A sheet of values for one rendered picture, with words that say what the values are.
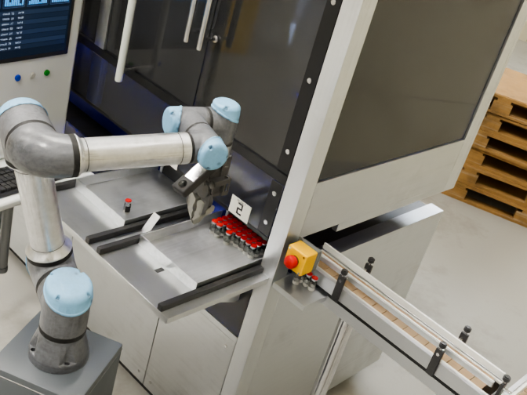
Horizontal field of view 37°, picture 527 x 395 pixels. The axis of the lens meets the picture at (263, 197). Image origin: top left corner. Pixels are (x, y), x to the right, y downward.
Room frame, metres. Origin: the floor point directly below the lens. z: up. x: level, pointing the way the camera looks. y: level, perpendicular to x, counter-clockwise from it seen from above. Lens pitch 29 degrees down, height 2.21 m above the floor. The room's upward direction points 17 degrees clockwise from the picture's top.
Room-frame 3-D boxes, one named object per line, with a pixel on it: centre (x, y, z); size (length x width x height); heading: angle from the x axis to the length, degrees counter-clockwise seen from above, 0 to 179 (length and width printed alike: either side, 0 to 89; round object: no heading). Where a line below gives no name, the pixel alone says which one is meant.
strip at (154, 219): (1.97, 0.34, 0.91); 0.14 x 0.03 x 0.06; 144
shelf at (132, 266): (2.03, 0.29, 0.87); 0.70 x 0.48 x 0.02; 53
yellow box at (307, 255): (1.93, -0.16, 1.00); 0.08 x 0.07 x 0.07; 143
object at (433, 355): (1.88, -0.47, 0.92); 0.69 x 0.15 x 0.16; 53
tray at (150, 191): (2.19, 0.39, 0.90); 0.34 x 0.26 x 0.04; 143
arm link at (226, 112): (1.81, 0.16, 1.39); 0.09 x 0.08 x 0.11; 125
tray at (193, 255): (1.99, 0.11, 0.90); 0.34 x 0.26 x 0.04; 144
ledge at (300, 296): (1.96, -0.20, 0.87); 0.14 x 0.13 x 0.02; 143
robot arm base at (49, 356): (1.49, 0.39, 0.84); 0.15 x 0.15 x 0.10
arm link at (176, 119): (1.74, 0.23, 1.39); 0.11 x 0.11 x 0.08; 35
